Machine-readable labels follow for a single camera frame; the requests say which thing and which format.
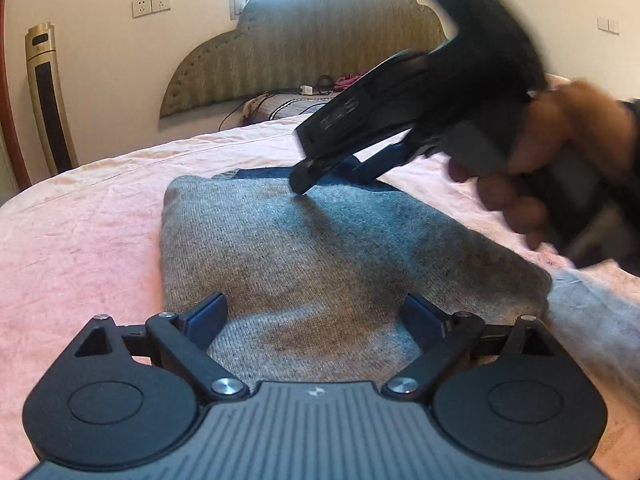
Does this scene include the beige tower fan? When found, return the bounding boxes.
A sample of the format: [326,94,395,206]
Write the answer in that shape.
[25,22,80,174]

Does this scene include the olive padded headboard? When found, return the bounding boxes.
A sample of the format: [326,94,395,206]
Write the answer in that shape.
[160,0,451,121]

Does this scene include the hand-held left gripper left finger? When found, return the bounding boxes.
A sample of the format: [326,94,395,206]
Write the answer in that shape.
[74,291,250,402]

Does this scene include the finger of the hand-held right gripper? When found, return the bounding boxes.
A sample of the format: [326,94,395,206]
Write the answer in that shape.
[345,141,426,187]
[289,130,413,196]

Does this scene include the light grey cloth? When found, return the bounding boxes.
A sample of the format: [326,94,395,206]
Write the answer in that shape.
[544,255,640,411]

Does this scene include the person's right hand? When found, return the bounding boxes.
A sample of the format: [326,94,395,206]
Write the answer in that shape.
[447,79,637,252]

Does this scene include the striped pillow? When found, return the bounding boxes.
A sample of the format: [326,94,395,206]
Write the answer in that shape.
[239,92,347,125]

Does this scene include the grey and navy sweater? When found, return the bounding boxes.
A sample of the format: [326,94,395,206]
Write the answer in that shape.
[159,167,553,386]

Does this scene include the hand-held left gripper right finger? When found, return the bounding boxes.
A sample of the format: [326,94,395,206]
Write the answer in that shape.
[381,292,556,402]

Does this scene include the pink bed sheet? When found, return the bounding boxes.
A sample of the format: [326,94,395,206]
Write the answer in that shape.
[0,74,640,480]

